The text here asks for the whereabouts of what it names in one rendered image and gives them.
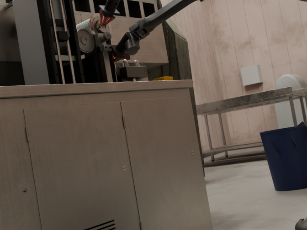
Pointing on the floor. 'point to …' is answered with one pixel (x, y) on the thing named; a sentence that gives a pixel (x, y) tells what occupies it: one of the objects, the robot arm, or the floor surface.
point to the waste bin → (287, 156)
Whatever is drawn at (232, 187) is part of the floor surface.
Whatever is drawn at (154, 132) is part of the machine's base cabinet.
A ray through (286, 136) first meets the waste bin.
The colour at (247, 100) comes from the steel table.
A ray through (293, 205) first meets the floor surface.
